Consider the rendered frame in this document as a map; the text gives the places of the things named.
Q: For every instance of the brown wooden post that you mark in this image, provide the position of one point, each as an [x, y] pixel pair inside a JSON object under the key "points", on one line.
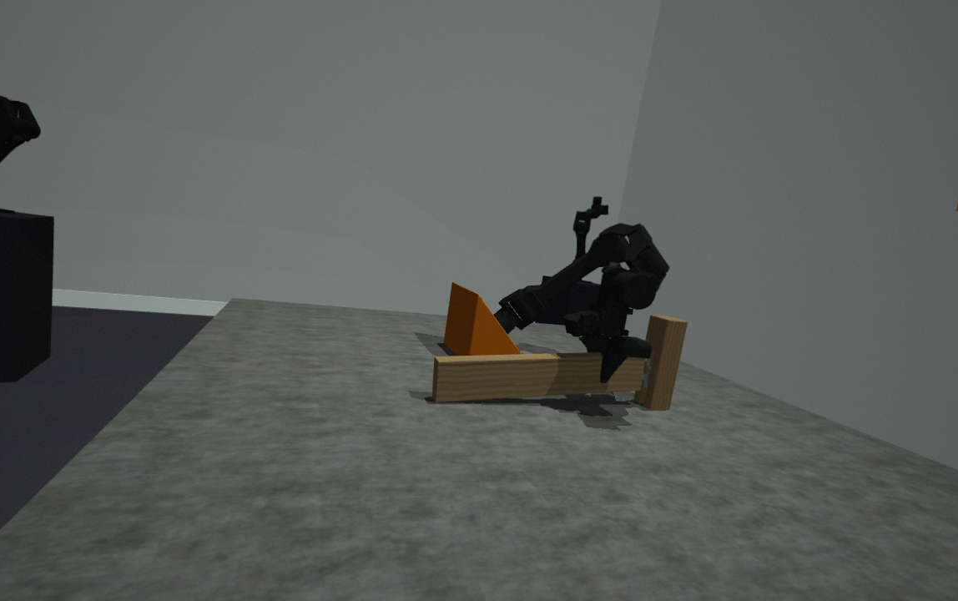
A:
{"points": [[665, 334]]}

